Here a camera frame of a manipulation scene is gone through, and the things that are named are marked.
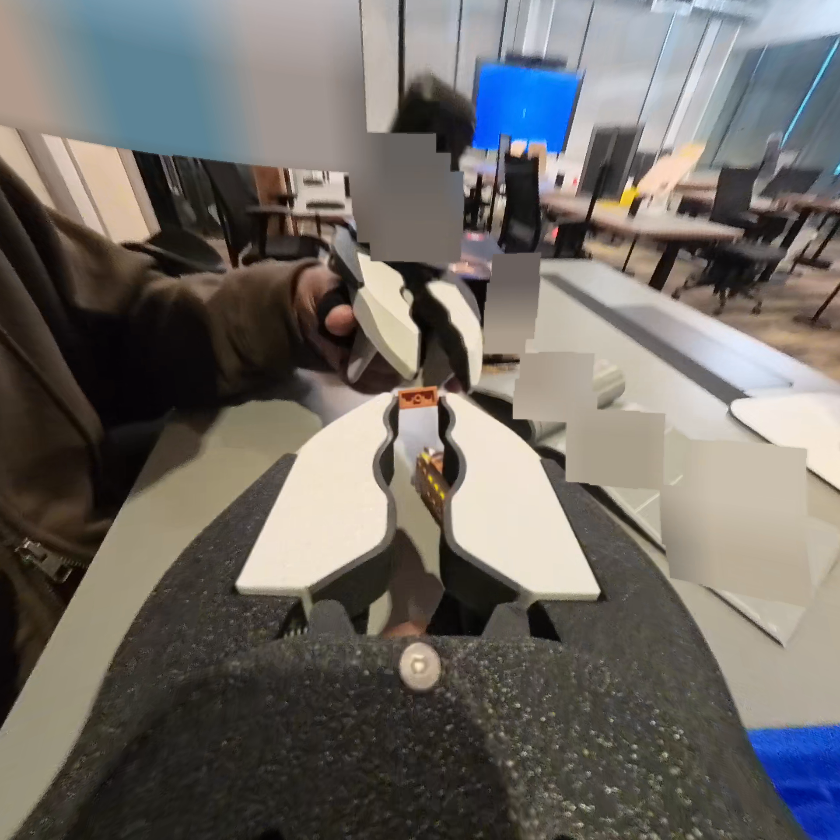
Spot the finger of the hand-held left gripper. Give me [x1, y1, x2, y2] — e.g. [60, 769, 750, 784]
[407, 276, 487, 395]
[344, 261, 422, 386]

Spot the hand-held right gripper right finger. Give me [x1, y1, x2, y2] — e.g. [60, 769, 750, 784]
[436, 392, 602, 602]

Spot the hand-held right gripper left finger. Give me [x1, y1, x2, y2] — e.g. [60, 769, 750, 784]
[235, 392, 401, 601]

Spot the brown toy brick model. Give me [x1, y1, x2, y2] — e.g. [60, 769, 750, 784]
[412, 446, 454, 526]

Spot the person's left forearm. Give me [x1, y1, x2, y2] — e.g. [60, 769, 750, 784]
[121, 244, 322, 411]

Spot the grey desk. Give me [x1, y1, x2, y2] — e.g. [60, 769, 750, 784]
[0, 259, 840, 732]

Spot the person's left hand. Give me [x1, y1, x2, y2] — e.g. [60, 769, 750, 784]
[292, 261, 411, 396]

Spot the blue television screen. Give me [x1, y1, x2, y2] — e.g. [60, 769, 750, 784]
[474, 60, 584, 155]

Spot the black office chair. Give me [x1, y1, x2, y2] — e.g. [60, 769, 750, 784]
[495, 134, 544, 253]
[705, 164, 788, 312]

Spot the wooden table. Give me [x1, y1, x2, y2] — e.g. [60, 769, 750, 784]
[541, 190, 746, 290]

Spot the white board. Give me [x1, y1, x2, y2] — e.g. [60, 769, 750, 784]
[730, 392, 840, 492]

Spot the person's brown jacket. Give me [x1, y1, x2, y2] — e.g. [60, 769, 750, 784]
[0, 157, 172, 723]

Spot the blue storage bin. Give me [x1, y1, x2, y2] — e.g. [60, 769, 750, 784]
[748, 725, 840, 840]

